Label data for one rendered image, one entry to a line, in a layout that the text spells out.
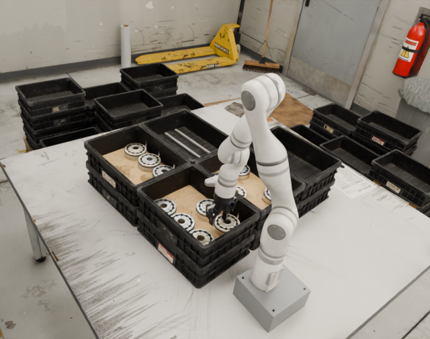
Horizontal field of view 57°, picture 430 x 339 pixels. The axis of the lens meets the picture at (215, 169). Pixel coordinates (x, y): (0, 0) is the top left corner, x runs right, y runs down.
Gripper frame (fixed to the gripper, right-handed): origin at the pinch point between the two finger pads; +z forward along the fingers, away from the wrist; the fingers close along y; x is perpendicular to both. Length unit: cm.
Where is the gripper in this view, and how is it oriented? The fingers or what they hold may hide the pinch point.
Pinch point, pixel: (218, 219)
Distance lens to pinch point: 153.5
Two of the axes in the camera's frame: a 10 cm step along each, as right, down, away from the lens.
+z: -1.6, 7.9, 5.9
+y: 7.9, -2.6, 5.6
